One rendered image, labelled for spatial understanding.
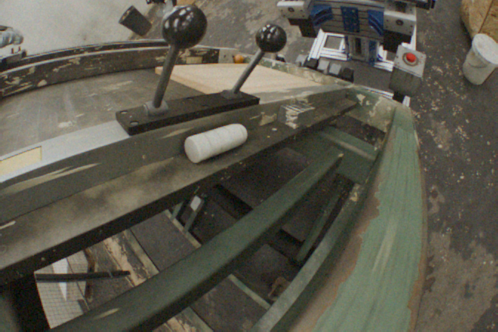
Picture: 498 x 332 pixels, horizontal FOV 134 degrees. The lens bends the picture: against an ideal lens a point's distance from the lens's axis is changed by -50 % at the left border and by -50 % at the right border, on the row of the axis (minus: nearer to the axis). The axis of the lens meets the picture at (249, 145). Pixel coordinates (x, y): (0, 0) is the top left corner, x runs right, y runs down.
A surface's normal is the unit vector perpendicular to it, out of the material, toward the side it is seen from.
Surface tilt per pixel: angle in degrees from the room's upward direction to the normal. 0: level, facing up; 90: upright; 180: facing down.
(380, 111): 35
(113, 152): 90
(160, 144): 90
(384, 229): 55
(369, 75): 0
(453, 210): 0
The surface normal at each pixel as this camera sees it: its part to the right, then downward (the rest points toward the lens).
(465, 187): -0.44, -0.27
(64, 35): 0.80, 0.31
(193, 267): 0.15, -0.87
